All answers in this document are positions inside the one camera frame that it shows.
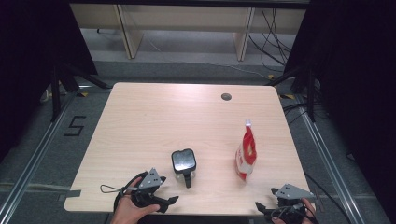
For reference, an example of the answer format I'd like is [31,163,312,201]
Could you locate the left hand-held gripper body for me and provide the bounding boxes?
[130,167,164,208]

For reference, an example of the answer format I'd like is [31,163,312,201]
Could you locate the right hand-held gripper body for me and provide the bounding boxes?
[273,183,316,224]

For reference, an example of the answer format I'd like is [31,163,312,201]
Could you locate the clear jar with black lid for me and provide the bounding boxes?
[171,148,198,189]

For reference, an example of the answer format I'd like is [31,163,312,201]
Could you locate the red and white sugar bag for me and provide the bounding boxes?
[234,119,258,182]

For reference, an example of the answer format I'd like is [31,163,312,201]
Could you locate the person's right hand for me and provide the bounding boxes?
[271,198,318,224]

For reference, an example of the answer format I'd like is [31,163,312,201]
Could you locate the person's left hand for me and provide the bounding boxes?
[110,176,162,224]

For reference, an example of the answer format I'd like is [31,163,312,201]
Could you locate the grey tape strip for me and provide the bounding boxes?
[59,189,82,202]

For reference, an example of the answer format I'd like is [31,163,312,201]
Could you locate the black metal stand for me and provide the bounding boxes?
[265,66,318,123]
[50,62,112,123]

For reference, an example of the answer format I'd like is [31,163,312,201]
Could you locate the black curtain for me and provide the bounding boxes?
[284,0,396,216]
[0,0,98,162]

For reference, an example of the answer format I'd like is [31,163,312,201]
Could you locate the beige wooden furniture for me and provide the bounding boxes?
[68,3,307,62]

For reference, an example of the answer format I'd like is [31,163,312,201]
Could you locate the black strap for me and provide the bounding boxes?
[113,171,148,213]

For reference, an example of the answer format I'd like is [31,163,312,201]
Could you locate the long black floor cable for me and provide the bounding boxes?
[304,172,353,224]

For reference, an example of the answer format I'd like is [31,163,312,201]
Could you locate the thin metal wire loop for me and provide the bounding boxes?
[100,184,126,194]

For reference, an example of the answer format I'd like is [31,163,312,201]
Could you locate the aluminium floor rail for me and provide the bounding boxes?
[0,91,78,224]
[295,94,363,224]

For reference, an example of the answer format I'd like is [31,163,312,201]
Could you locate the black cables by stand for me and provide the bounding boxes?
[281,102,331,126]

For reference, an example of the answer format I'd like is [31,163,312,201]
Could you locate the bundle of black cables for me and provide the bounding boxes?
[247,7,296,68]

